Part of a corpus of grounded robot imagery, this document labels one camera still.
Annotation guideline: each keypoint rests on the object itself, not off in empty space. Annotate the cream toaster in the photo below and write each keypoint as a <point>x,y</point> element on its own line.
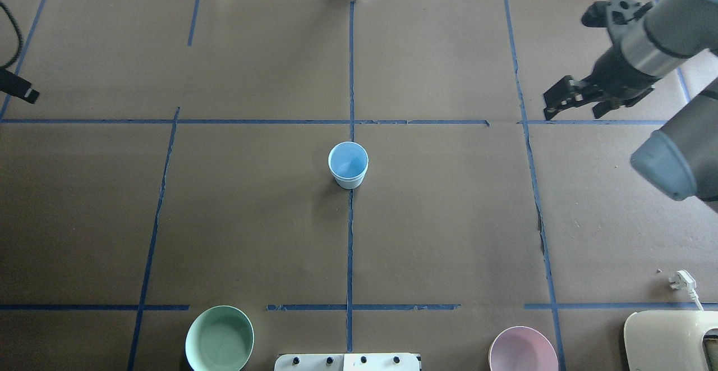
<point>671,340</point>

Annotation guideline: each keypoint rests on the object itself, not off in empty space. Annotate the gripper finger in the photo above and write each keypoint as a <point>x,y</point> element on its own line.
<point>16,86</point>

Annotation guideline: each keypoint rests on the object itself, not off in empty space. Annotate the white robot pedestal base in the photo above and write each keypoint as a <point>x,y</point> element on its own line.
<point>350,361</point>

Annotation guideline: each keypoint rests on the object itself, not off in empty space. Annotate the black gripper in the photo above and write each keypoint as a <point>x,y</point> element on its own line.
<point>616,76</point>

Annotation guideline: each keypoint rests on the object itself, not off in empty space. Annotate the green bowl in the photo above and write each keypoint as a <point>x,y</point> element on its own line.
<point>221,338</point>

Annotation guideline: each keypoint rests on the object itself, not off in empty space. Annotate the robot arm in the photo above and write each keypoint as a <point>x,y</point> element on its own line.
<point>648,42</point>

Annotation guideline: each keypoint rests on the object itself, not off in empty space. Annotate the pink bowl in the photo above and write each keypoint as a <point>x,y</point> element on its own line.
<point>522,348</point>

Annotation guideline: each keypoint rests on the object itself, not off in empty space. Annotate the light blue cup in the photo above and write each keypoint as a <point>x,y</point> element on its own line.
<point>348,152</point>
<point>350,175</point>

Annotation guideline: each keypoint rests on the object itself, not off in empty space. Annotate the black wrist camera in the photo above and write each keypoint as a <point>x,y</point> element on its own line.
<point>616,16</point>

